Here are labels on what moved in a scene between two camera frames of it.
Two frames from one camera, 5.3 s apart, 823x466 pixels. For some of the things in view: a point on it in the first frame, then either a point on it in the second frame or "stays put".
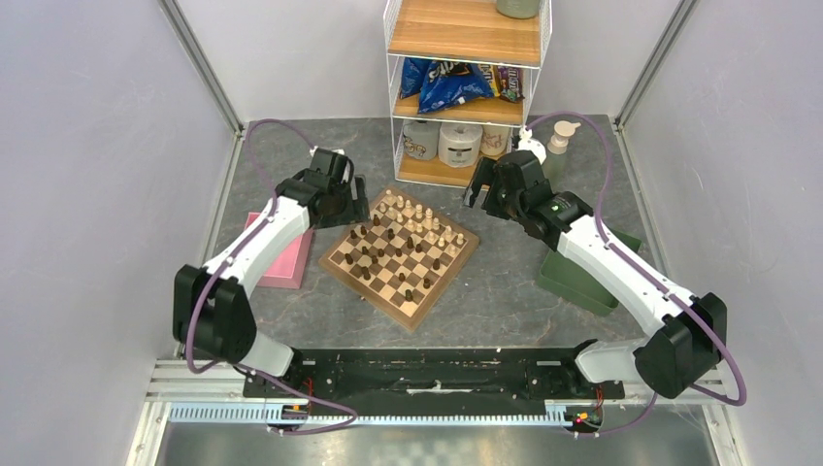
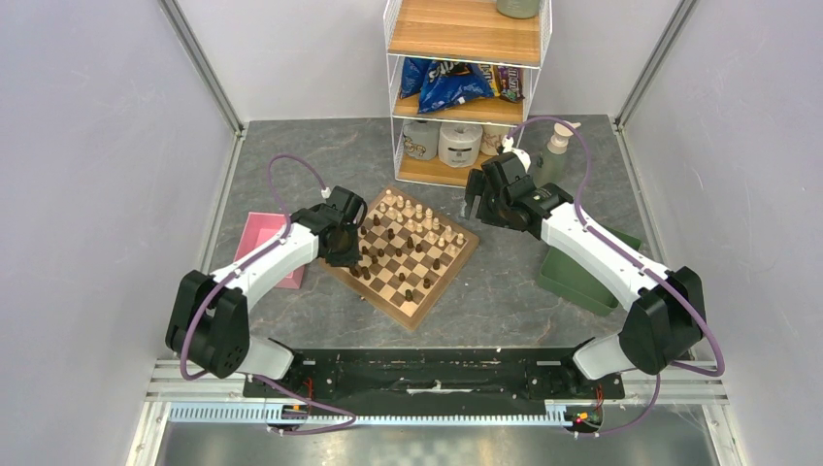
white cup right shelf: [494, 139] stays put
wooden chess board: [403, 259] stays put
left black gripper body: [345, 210] to [347, 252]
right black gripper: [487, 172] stays put
